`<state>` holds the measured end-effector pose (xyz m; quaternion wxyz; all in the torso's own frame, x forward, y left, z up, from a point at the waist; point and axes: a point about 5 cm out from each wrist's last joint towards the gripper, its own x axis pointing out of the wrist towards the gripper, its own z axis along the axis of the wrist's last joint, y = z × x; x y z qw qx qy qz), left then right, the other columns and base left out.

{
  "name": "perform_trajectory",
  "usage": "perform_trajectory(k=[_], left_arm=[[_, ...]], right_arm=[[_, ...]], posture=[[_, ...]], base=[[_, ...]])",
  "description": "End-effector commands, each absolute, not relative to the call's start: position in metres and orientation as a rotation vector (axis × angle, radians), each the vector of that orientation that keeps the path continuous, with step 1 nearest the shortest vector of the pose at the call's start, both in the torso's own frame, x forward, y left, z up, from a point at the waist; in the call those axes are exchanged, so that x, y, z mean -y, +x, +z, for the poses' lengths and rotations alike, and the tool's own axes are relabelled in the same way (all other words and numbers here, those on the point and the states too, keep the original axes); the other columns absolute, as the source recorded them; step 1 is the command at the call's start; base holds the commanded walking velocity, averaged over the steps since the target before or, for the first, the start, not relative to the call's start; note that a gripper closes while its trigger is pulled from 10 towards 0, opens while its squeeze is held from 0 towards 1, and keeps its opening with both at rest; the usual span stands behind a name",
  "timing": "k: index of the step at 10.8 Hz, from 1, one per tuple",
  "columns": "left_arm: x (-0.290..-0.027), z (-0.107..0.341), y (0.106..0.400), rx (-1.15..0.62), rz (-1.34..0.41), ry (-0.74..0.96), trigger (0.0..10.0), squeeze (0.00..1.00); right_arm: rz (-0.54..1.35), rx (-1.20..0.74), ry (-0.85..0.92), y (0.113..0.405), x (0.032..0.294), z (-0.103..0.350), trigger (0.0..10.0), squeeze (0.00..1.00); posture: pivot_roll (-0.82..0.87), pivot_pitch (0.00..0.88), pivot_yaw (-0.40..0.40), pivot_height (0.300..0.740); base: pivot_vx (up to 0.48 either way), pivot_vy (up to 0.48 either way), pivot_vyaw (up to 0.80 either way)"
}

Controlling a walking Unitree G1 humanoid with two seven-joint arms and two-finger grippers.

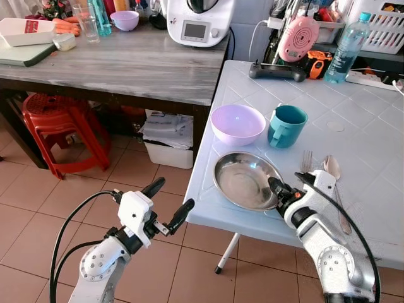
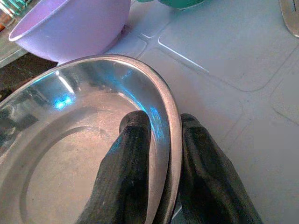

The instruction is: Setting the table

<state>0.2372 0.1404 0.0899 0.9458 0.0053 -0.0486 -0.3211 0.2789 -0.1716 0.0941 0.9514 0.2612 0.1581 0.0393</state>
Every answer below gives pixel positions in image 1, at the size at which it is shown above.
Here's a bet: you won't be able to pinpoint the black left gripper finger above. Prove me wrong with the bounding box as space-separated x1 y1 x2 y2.
165 198 196 236
140 177 166 199

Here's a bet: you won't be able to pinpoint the metal fork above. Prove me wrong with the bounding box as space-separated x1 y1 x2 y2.
300 150 315 175

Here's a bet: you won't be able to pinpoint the metal spoon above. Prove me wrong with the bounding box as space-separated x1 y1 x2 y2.
323 155 352 236

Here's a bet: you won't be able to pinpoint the stainless steel plate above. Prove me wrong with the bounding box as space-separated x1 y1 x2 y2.
213 151 285 211

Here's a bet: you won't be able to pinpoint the white bin with papers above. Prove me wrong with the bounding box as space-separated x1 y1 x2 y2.
139 110 195 170

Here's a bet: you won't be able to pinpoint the teal plastic mug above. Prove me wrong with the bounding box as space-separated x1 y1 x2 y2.
268 105 309 150

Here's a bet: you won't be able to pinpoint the large purple plastic bowl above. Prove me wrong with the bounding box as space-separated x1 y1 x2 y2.
210 104 267 147

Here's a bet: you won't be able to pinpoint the white plastic folding table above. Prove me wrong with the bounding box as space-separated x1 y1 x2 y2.
184 60 404 275

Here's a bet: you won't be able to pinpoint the black handheld controller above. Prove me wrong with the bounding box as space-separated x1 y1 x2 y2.
249 61 308 83

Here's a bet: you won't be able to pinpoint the orange and black tool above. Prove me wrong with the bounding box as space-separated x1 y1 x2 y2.
306 50 334 81

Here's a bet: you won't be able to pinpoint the red plastic stool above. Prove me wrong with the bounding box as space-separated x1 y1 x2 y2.
21 93 112 180

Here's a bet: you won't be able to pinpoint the white power strip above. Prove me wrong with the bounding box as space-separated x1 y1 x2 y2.
346 68 404 93

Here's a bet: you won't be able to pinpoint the grey wooden table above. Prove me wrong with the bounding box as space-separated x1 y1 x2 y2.
0 25 230 170

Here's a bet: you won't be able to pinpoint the clear blue-capped water bottle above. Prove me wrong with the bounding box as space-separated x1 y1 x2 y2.
324 11 372 85

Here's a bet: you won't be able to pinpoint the pink round device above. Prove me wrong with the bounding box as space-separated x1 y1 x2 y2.
276 15 321 63

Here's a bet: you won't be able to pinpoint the white kitchen food processor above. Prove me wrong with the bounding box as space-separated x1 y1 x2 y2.
160 0 236 49

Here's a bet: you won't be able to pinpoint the small purple bowl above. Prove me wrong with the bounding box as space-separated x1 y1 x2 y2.
110 10 141 32

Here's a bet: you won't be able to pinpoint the white plastic basket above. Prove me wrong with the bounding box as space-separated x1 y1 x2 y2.
346 0 404 56

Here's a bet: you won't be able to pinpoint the small pale food container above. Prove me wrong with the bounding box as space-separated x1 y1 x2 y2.
52 33 78 52

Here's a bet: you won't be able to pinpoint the clear drinking glass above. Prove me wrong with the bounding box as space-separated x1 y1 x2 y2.
74 3 101 44

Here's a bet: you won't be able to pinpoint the green glass bottle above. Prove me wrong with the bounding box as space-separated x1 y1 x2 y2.
88 0 113 37

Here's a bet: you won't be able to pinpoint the orange carrots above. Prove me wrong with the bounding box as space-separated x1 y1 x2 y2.
52 18 82 37

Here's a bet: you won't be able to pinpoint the green cutting board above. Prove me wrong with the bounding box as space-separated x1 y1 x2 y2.
0 40 57 68

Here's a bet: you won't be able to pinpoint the white tray with red label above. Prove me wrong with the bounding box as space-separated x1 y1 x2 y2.
0 17 57 48

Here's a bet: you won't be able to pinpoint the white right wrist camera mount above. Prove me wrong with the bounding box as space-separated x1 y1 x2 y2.
283 169 339 229

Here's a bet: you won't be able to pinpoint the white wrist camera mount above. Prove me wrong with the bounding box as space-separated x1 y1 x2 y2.
283 169 339 229
118 191 155 232

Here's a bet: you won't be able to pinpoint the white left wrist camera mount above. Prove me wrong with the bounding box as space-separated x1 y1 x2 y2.
118 191 155 232

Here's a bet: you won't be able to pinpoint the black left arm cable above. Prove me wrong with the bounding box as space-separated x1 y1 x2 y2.
49 190 124 303

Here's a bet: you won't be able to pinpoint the white charger with cable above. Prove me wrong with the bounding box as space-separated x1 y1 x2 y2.
247 17 285 62

